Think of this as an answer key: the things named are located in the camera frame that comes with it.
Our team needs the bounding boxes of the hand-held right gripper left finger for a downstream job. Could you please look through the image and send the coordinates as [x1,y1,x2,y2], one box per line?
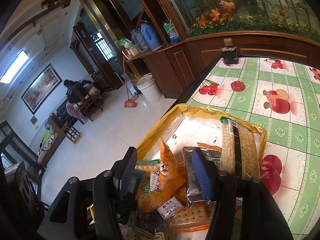
[37,146,138,240]

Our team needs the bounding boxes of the red broom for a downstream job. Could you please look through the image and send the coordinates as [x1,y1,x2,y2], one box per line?
[122,56,137,108]

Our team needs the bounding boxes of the glass flower display case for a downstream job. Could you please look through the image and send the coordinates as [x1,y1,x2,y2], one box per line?
[160,0,320,42]

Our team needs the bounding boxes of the small yellow box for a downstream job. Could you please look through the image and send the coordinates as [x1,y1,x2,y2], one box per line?
[127,45,141,57]

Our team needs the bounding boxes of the dark green snack packet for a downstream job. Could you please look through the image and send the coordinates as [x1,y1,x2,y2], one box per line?
[130,169,147,193]

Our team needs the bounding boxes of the blue thermos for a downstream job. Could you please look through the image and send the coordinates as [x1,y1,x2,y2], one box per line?
[140,23,162,50]

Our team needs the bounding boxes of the yellow cardboard box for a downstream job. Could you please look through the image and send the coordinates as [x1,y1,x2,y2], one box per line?
[90,104,267,240]

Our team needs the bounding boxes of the wooden chair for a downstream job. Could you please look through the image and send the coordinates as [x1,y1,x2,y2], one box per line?
[72,85,103,122]

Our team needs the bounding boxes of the grey thermos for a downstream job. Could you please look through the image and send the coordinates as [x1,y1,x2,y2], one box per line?
[131,29,147,50]

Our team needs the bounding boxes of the wooden sideboard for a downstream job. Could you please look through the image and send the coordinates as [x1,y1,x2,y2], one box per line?
[125,31,320,99]

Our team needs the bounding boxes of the large orange cracker packet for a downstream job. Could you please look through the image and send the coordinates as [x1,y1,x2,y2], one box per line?
[170,204,212,233]

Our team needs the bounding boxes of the dark ink bottle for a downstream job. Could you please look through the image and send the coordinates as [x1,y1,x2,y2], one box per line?
[220,38,239,65]

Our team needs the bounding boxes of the yellow green cracker packet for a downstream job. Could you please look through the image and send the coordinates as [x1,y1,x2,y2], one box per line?
[135,160,162,212]

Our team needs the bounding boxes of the framed wall painting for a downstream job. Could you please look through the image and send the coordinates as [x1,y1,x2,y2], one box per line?
[21,64,63,115]

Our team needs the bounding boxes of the white plastic bucket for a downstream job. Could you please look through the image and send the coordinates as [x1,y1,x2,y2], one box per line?
[136,74,163,103]

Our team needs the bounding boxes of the clear bag of bottles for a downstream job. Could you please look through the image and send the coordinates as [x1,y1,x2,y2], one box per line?
[162,20,182,44]

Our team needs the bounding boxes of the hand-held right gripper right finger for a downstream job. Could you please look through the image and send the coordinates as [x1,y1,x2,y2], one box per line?
[191,147,294,240]

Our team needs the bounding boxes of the silver foil packet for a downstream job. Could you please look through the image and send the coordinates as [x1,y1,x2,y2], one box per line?
[127,211,170,230]
[182,146,223,204]

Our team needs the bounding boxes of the small orange cow-print packet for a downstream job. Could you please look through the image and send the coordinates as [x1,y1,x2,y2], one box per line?
[159,139,188,200]

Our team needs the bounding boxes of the clear green-edged cracker packet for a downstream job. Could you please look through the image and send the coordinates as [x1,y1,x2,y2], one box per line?
[219,117,260,180]

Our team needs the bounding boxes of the plain orange snack packet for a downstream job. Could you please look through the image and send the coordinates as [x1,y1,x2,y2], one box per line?
[197,142,222,152]

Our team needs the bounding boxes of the ceiling light panel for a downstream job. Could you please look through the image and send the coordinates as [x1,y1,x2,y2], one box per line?
[0,50,28,83]

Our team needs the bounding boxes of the small wooden stool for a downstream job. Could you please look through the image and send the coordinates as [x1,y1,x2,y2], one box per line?
[62,124,82,144]

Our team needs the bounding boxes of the green white packet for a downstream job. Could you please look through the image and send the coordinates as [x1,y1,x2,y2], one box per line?
[119,37,133,50]

